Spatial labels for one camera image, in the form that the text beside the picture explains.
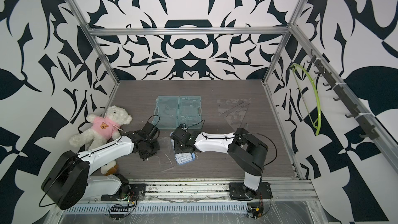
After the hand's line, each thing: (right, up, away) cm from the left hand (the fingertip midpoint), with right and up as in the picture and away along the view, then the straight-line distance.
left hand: (157, 148), depth 87 cm
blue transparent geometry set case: (+15, -4, -4) cm, 16 cm away
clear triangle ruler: (+46, +19, +20) cm, 54 cm away
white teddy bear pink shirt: (-29, +11, -1) cm, 31 cm away
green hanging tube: (+74, +28, -20) cm, 81 cm away
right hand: (+11, +1, -1) cm, 11 cm away
